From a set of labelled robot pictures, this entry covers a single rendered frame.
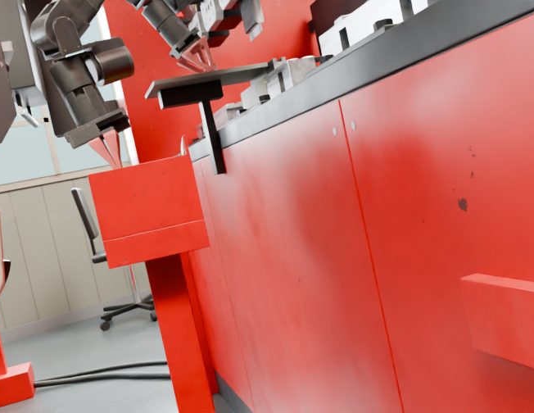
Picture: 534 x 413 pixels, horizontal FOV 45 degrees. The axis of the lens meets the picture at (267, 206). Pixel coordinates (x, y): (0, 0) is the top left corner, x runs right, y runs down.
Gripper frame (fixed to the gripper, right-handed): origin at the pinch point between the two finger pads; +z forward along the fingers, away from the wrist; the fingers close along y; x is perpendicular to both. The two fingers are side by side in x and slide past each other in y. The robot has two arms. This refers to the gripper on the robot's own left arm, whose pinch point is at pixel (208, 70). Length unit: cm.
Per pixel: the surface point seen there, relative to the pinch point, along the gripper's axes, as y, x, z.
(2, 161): 329, 54, -54
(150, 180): -47, 33, 7
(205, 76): -8.4, 3.9, 0.7
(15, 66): 100, 23, -49
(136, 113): 86, 5, -8
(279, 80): -17.1, -5.3, 11.7
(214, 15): 16.9, -16.5, -9.9
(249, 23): 0.7, -15.7, -2.0
